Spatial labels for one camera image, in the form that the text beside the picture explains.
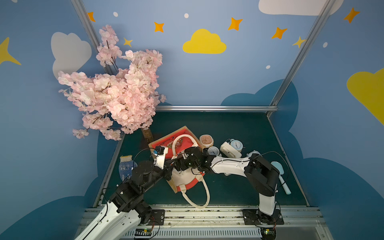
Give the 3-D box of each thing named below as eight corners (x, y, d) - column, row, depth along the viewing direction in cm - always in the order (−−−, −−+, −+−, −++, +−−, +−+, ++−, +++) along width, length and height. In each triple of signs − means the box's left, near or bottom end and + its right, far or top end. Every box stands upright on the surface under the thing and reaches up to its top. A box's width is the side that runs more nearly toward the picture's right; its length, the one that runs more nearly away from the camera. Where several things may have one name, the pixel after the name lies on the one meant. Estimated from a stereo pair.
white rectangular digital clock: (218, 148, 100) (219, 145, 97) (223, 144, 103) (224, 140, 99) (236, 162, 94) (237, 159, 91) (241, 157, 97) (242, 154, 93)
